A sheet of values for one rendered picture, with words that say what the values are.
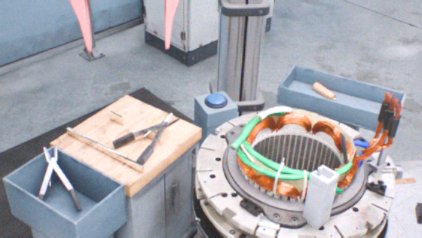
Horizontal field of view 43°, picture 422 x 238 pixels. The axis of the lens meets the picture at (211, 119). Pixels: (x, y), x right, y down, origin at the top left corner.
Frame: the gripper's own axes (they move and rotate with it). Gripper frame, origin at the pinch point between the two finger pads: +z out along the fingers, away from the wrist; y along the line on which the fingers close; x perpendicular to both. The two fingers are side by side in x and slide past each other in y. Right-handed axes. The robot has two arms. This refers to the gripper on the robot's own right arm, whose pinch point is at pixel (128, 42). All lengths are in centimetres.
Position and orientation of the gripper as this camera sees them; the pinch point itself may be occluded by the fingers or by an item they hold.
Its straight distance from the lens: 58.8
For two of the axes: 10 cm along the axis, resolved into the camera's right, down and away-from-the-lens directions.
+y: 9.9, -0.5, 1.2
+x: -1.2, -0.8, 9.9
